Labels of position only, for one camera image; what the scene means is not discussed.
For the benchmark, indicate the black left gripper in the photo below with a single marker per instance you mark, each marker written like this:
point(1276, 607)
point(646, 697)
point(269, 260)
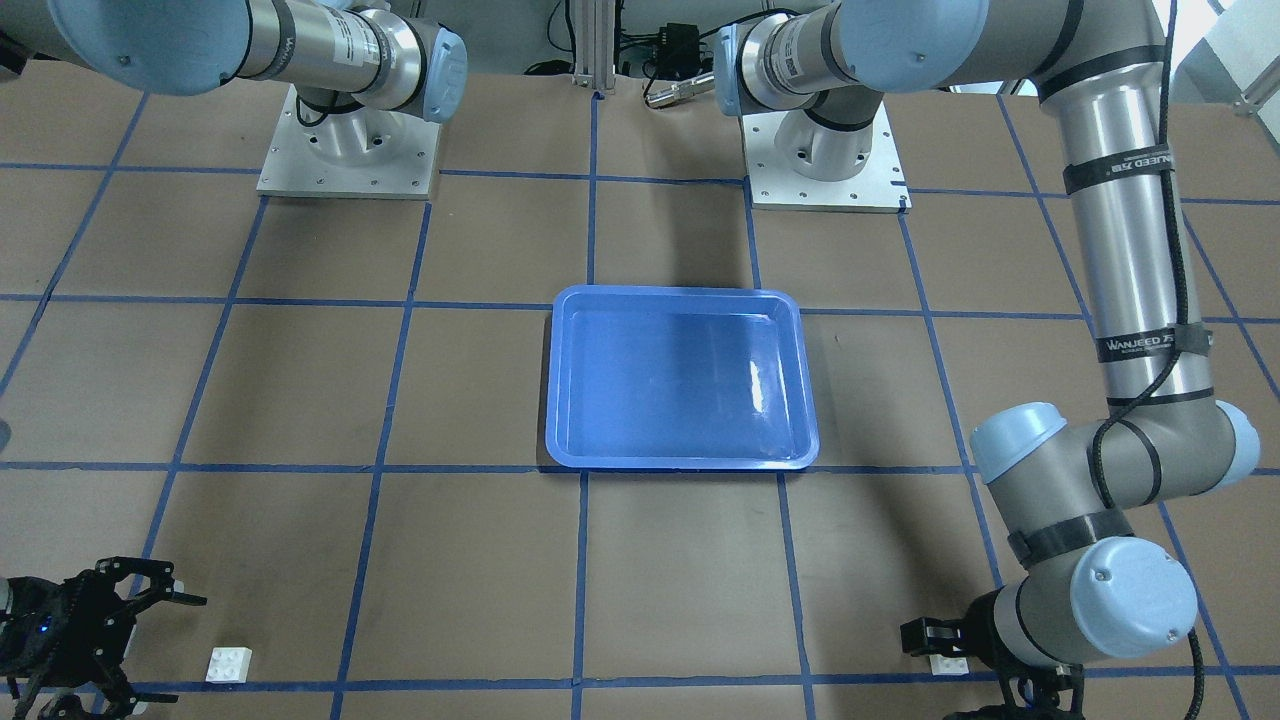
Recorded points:
point(932, 636)

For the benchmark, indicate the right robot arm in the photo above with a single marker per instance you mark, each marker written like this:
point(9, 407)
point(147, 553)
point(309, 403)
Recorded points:
point(371, 86)

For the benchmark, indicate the black power adapter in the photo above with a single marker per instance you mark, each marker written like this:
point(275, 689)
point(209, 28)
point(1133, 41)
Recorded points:
point(677, 50)

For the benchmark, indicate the aluminium frame post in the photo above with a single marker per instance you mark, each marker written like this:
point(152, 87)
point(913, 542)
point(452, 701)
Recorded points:
point(594, 41)

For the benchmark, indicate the blue plastic tray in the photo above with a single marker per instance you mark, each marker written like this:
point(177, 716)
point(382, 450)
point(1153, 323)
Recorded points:
point(679, 379)

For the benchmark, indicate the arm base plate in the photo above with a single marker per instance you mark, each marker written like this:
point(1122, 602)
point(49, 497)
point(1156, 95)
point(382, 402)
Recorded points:
point(795, 165)
point(363, 154)

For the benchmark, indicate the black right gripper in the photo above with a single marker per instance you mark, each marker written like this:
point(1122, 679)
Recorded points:
point(80, 611)

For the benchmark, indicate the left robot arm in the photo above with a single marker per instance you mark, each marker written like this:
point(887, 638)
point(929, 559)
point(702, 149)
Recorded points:
point(1094, 590)

